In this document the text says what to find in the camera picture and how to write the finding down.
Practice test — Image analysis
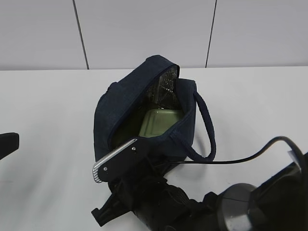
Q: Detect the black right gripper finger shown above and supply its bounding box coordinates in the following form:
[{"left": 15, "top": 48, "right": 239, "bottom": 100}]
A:
[{"left": 92, "top": 138, "right": 150, "bottom": 183}]

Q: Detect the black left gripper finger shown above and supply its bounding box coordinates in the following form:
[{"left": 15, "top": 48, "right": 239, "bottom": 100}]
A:
[{"left": 0, "top": 132, "right": 20, "bottom": 160}]

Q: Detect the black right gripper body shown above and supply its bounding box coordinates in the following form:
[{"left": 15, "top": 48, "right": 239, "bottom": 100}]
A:
[{"left": 91, "top": 159, "right": 206, "bottom": 228}]

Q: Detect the green lidded glass container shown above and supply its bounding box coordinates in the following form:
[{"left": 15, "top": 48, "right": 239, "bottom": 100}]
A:
[{"left": 139, "top": 109, "right": 184, "bottom": 138}]

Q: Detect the dark blue lunch bag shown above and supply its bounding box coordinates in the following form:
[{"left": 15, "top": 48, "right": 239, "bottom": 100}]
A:
[{"left": 93, "top": 55, "right": 216, "bottom": 161}]

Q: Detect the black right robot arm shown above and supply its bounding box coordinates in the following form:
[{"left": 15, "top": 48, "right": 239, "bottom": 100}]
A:
[{"left": 92, "top": 136, "right": 308, "bottom": 231}]

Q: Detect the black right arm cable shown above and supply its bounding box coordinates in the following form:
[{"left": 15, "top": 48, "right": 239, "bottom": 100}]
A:
[{"left": 154, "top": 136, "right": 304, "bottom": 176}]

